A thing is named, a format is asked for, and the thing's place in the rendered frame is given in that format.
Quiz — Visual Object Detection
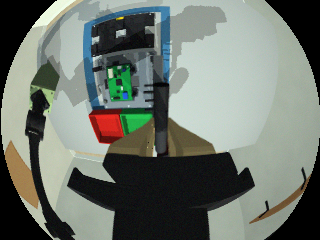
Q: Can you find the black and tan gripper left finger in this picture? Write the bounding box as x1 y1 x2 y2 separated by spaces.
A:
106 118 155 157

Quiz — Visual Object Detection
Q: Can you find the green bin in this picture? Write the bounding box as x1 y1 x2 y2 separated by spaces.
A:
120 108 152 135

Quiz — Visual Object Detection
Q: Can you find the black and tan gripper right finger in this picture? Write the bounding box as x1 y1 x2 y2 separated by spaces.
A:
167 117 216 157

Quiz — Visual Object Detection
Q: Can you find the red open box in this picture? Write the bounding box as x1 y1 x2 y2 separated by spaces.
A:
88 109 125 144

